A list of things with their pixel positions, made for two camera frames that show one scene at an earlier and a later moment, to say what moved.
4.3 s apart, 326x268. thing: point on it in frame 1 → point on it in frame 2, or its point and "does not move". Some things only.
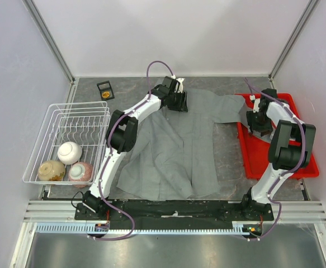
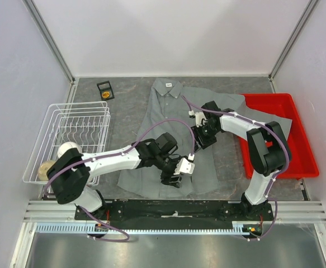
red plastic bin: [255, 149] does not move
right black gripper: [264, 129] → [206, 142]
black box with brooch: [105, 90] does not move
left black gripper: [181, 105] → [166, 177]
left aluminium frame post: [38, 20] does not move
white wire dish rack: [70, 146] does not move
